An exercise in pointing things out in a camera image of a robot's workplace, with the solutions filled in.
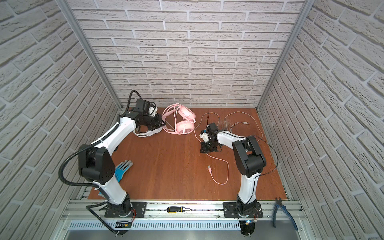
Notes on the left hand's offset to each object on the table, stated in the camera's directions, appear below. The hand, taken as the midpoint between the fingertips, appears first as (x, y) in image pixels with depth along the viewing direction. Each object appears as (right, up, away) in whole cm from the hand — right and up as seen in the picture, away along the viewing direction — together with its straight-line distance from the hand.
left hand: (166, 120), depth 87 cm
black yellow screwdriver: (+7, -45, -14) cm, 48 cm away
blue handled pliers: (+61, -44, -10) cm, 76 cm away
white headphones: (-15, -9, +13) cm, 22 cm away
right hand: (+22, -20, +8) cm, 31 cm away
